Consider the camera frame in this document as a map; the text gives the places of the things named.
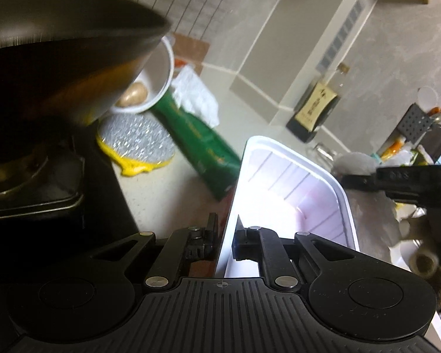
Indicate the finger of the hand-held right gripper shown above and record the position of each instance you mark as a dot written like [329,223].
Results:
[360,183]

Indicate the black wok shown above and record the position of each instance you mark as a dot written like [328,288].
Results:
[58,51]

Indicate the black gas stove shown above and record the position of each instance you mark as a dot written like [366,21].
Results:
[106,198]

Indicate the white disposable bowl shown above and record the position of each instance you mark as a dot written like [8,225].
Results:
[158,77]

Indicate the crumpled white tissue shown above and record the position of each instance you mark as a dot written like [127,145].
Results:
[194,95]

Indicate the round silver yellow scrubber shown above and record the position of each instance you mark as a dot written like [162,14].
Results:
[139,136]

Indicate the food print wall sticker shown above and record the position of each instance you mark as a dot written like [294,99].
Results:
[191,47]

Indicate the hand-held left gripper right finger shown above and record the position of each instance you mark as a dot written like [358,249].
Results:
[239,237]

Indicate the orange bottle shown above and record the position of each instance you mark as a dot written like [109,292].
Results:
[393,149]

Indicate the white plastic container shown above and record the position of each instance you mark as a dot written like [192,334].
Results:
[279,191]

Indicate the wall vent grille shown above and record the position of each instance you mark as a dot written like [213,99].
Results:
[340,33]

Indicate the tan egg-shaped item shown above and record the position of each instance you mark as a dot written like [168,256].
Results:
[132,95]

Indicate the green plastic packet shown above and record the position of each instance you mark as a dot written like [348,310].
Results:
[198,139]

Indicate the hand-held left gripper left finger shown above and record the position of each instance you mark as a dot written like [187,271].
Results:
[212,230]

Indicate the soy sauce bottle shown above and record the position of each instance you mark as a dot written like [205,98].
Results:
[314,106]

